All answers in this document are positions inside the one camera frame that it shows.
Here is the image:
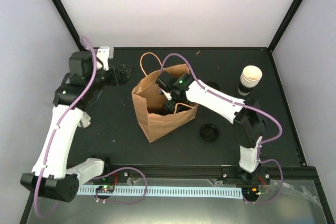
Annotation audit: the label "brown paper bag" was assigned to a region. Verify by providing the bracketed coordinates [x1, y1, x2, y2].
[131, 52, 198, 143]

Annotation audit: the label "single black paper cup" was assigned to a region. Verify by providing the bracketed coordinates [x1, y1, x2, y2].
[157, 101, 175, 115]

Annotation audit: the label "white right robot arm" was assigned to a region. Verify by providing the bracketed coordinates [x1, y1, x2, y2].
[155, 71, 266, 184]

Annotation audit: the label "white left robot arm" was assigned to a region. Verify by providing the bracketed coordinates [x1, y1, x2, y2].
[20, 49, 133, 202]

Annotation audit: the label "white wooden stirrers in glass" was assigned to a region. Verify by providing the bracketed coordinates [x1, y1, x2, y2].
[78, 112, 91, 129]

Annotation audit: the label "stack of black paper cups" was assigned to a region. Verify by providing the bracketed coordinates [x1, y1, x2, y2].
[238, 65, 263, 96]

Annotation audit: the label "left small circuit board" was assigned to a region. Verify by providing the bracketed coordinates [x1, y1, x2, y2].
[96, 185, 114, 194]

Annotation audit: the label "small circuit board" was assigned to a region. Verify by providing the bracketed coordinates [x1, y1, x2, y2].
[96, 185, 114, 194]
[241, 187, 269, 196]

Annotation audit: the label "right small circuit board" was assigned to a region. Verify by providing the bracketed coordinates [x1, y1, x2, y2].
[241, 187, 269, 196]

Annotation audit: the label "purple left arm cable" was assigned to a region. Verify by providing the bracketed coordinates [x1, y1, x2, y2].
[33, 36, 148, 218]

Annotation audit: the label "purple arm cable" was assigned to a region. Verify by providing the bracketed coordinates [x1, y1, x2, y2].
[160, 53, 284, 205]
[33, 36, 148, 218]

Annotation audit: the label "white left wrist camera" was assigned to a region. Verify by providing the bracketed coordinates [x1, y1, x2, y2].
[96, 46, 114, 71]

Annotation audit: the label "black front aluminium rail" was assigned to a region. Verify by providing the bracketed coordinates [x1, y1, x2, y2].
[99, 163, 316, 183]

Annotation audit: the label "white slotted cable duct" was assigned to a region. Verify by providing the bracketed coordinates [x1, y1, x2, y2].
[77, 185, 243, 199]

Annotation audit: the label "black frame post left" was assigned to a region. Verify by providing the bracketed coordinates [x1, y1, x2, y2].
[51, 0, 85, 51]

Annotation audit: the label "black frame post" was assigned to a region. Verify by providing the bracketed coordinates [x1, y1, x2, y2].
[51, 0, 85, 51]
[268, 0, 303, 53]

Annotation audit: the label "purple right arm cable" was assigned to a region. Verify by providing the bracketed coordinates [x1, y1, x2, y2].
[160, 53, 284, 205]

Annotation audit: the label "black frame post right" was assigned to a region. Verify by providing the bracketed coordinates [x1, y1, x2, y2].
[268, 0, 303, 53]

